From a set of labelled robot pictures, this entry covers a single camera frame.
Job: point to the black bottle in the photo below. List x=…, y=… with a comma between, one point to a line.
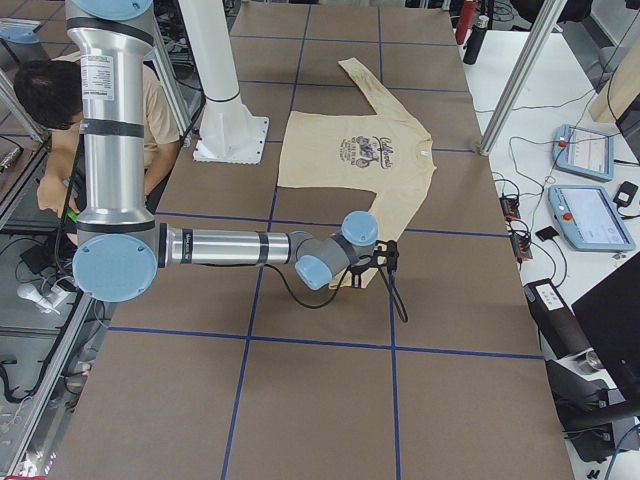
x=476, y=39

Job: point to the aluminium frame post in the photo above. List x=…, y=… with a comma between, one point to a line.
x=536, y=40

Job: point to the blue teach pendant far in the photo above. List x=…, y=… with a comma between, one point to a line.
x=584, y=152

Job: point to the red bottle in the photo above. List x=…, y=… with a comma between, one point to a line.
x=466, y=16

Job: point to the blue teach pendant near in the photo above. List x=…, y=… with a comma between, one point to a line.
x=588, y=220

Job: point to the blue teach pendant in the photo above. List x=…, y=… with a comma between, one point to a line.
x=588, y=220
x=584, y=152

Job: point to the person in beige shirt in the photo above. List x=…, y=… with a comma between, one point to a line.
x=114, y=137

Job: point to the cream long-sleeve printed shirt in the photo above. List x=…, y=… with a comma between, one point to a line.
x=388, y=153

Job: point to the black monitor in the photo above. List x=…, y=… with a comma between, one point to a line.
x=608, y=315

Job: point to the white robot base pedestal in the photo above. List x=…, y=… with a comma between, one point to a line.
x=228, y=131

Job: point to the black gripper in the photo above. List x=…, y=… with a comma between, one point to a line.
x=358, y=274

